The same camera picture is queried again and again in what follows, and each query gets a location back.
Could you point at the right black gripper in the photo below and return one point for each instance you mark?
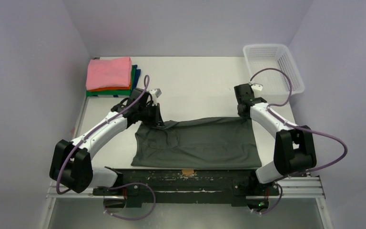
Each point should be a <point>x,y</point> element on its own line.
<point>241,109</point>

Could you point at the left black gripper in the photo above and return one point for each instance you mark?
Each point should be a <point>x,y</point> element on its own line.
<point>157,120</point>

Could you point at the dark grey t shirt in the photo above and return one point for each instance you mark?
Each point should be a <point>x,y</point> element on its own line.
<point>206,143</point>

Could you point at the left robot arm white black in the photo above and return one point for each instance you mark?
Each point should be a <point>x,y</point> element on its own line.
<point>71,165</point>

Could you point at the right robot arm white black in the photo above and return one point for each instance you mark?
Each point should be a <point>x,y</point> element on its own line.
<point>294,149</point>

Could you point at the green folded t shirt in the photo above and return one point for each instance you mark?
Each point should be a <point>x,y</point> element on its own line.
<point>112,93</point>

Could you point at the blue folded t shirt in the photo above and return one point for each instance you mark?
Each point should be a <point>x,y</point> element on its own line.
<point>136,75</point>

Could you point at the white plastic basket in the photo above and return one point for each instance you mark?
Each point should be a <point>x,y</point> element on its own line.
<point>261,56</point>

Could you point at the orange folded t shirt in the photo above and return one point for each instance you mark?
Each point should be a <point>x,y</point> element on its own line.
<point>111,89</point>

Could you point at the pink folded t shirt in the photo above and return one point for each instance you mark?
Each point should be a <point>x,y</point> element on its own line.
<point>109,73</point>

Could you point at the brown tape piece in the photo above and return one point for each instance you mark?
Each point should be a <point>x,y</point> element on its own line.
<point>188,172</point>

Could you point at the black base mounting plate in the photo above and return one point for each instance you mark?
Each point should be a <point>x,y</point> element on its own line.
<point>238,188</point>

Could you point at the aluminium rail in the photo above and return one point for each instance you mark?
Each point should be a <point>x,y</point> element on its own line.
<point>294,187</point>

